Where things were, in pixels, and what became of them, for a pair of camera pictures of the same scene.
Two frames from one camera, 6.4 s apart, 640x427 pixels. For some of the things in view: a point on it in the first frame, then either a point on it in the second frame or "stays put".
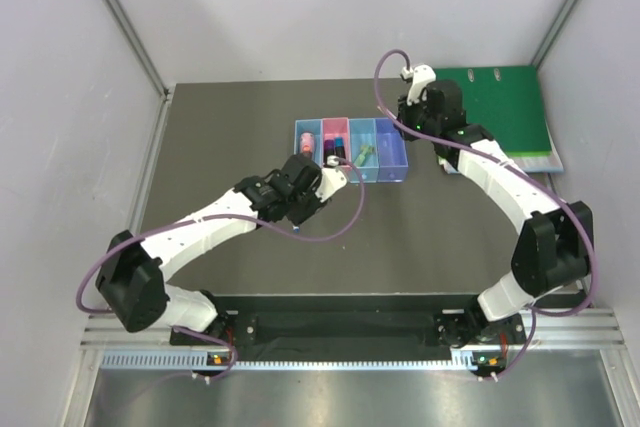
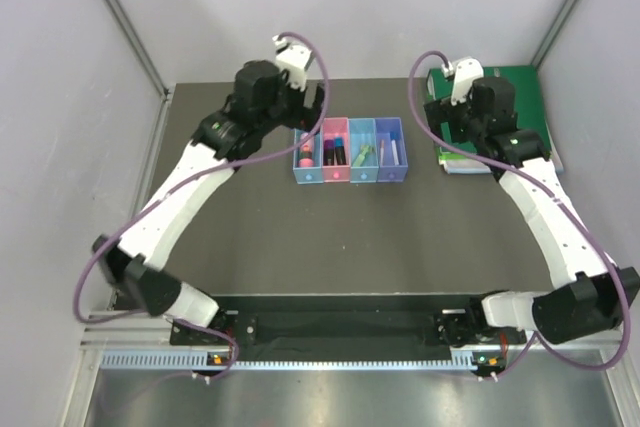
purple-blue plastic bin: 391,152 stays put
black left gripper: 315,205 -> 304,117
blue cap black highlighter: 339,147 stays put
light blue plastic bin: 362,132 stays put
